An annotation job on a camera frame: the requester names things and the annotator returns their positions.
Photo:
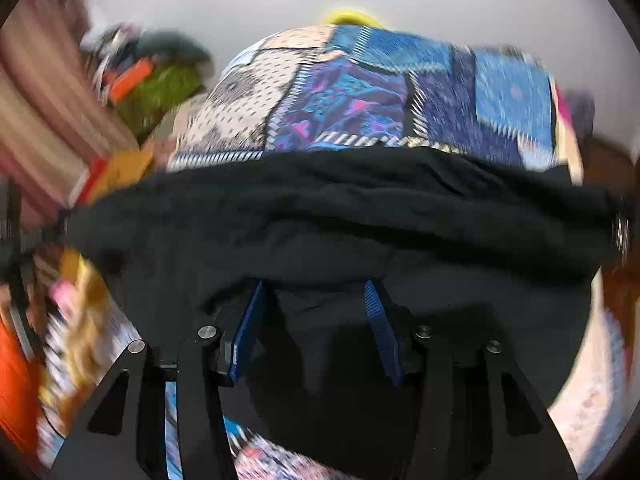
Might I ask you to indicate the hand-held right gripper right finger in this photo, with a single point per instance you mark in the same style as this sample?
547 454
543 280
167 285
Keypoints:
382 330

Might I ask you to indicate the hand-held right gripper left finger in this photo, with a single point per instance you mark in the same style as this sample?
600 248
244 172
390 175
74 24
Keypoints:
245 330

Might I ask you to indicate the black zip hoodie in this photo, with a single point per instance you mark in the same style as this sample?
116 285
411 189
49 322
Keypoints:
325 210

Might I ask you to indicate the pink bottle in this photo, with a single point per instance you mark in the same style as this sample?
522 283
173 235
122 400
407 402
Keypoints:
64 294

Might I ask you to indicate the red book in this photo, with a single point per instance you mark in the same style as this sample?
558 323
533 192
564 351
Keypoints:
87 182

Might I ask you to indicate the brown cardboard box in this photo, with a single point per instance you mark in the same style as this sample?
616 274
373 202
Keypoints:
125 170

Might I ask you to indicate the striped red curtain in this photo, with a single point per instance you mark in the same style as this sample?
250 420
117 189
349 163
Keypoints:
50 110

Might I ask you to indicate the orange cloth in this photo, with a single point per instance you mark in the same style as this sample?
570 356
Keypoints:
17 385

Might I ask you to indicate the orange box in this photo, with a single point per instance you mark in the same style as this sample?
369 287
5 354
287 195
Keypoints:
130 80

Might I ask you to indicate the green patterned box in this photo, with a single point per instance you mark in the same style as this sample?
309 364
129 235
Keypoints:
165 90

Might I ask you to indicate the pile of white clutter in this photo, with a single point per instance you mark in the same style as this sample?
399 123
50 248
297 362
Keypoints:
107 40

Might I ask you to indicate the dark grey cloth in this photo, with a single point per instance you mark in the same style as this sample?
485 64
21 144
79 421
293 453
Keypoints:
175 45

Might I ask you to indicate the pink cloth item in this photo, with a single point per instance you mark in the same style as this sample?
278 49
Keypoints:
561 107

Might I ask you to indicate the yellow round item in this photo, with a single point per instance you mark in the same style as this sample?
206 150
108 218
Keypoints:
350 16

